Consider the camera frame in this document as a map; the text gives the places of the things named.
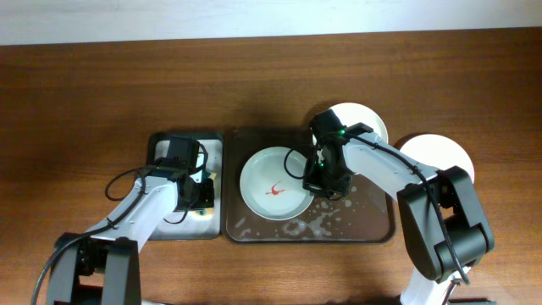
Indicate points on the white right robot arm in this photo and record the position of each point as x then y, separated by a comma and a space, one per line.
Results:
445, 228

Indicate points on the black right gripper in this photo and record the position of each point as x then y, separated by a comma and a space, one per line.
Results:
323, 186

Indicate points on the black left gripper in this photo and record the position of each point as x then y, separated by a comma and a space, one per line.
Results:
205, 195

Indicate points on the brown wet tray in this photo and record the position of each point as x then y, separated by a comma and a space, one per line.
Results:
366, 215

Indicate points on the small metal tray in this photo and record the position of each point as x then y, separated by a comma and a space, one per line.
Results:
183, 225

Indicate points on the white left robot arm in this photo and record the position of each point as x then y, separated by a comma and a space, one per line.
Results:
176, 195

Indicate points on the grey-green plate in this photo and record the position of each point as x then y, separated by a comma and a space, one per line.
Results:
270, 184

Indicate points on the pink plate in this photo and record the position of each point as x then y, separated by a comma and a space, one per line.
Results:
438, 151

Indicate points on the cream white plate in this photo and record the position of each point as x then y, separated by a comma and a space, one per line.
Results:
353, 113

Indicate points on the yellow green sponge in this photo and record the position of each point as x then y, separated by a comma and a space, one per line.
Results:
202, 197

